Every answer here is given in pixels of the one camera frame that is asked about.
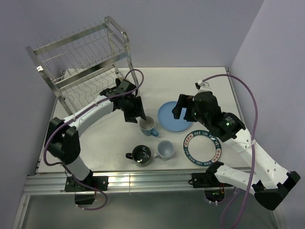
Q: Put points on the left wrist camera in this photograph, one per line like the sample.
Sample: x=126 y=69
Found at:
x=124 y=86

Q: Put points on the light grey cup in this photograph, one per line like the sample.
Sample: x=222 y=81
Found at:
x=165 y=150

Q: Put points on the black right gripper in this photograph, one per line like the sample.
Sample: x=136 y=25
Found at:
x=183 y=99

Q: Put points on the stainless steel dish rack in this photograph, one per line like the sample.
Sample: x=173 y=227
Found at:
x=79 y=66

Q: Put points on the aluminium mounting rail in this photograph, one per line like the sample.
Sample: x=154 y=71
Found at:
x=118 y=182

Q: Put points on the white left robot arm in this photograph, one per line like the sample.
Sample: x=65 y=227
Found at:
x=63 y=135

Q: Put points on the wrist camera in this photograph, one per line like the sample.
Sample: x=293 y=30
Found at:
x=202 y=86
x=124 y=86

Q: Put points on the white plate green rim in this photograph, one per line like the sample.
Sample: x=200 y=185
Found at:
x=202 y=148

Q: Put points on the black mug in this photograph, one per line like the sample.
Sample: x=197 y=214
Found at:
x=141 y=155

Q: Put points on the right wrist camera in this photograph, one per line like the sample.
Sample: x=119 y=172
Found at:
x=202 y=86

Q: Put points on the black bowl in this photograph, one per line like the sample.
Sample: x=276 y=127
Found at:
x=118 y=81

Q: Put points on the white mug blue handle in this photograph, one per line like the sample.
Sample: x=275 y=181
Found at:
x=147 y=127

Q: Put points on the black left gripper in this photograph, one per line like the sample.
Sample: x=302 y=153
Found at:
x=130 y=117

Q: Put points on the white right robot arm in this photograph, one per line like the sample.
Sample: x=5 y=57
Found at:
x=269 y=182

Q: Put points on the light blue plate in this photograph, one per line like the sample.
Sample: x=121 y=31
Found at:
x=167 y=121

